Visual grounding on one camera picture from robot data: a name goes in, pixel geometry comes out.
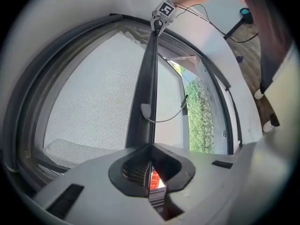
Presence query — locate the black window handle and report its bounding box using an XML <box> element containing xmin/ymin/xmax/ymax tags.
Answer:
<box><xmin>180</xmin><ymin>94</ymin><xmax>189</xmax><ymax>116</ymax></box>

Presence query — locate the dark window frame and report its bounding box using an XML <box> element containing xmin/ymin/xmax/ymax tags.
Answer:
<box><xmin>2</xmin><ymin>13</ymin><xmax>243</xmax><ymax>192</ymax></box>

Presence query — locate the teal capped container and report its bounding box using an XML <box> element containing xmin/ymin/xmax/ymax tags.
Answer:
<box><xmin>239</xmin><ymin>7</ymin><xmax>254</xmax><ymax>25</ymax></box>

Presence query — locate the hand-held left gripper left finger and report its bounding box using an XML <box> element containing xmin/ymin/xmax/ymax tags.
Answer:
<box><xmin>32</xmin><ymin>144</ymin><xmax>170</xmax><ymax>225</ymax></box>

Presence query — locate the red outdoor banner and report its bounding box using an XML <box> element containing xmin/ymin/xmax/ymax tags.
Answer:
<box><xmin>150</xmin><ymin>171</ymin><xmax>165</xmax><ymax>190</ymax></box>

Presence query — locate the frosted glass window sash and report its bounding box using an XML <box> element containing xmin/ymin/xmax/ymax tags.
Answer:
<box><xmin>156</xmin><ymin>52</ymin><xmax>190</xmax><ymax>151</ymax></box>

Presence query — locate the person's left white shoe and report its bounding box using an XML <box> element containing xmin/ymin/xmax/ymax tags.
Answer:
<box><xmin>262</xmin><ymin>120</ymin><xmax>274</xmax><ymax>133</ymax></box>

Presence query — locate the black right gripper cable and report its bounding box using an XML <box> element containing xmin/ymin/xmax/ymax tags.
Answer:
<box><xmin>173</xmin><ymin>3</ymin><xmax>260</xmax><ymax>44</ymax></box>

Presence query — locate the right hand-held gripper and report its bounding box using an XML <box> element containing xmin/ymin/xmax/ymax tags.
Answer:
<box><xmin>150</xmin><ymin>0</ymin><xmax>179</xmax><ymax>37</ymax></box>

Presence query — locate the person's black clothing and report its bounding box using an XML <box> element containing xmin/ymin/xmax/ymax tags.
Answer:
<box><xmin>208</xmin><ymin>0</ymin><xmax>295</xmax><ymax>95</ymax></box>

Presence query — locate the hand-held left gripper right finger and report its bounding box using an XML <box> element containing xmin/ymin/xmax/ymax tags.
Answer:
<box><xmin>151</xmin><ymin>141</ymin><xmax>291</xmax><ymax>225</ymax></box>

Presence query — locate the dark mesh screen window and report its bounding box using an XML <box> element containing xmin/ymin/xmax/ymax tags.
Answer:
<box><xmin>42</xmin><ymin>29</ymin><xmax>161</xmax><ymax>173</ymax></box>

